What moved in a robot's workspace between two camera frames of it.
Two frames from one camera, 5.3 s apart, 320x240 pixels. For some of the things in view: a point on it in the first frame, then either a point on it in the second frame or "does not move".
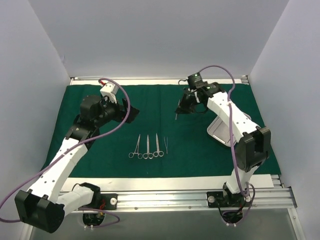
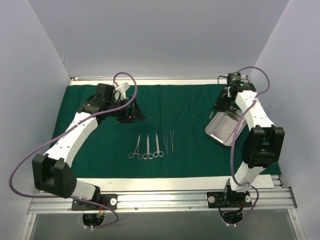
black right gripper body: x=191 y=99 → x=221 y=102
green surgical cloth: x=159 y=143 does not move
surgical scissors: x=131 y=155 does not move
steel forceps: x=160 y=153 does not move
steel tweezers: x=176 y=114 → x=172 y=140
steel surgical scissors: x=150 y=155 does not move
